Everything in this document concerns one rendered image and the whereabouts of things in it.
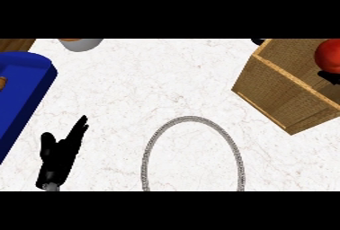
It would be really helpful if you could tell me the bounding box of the white oval placemat grey rim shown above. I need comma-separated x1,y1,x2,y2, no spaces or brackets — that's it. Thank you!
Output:
139,115,247,192

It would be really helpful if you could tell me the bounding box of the red round fruit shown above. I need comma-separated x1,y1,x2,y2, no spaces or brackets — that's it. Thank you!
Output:
314,39,340,75

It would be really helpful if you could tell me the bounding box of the black object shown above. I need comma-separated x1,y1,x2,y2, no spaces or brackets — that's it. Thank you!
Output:
250,38,268,47

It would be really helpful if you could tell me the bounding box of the brown wicker basket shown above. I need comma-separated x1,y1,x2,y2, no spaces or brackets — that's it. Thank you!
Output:
229,38,340,137

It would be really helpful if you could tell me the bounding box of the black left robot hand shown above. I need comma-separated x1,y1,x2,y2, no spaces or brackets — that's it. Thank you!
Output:
34,114,90,189

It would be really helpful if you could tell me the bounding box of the brown wooden board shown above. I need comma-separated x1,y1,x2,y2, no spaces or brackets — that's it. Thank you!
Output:
0,38,37,53

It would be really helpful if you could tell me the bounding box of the blue rectangular tray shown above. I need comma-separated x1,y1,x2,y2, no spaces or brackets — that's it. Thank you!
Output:
0,50,59,165

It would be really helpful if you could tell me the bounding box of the grey cup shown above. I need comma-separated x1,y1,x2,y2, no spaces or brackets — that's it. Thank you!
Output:
59,38,105,53

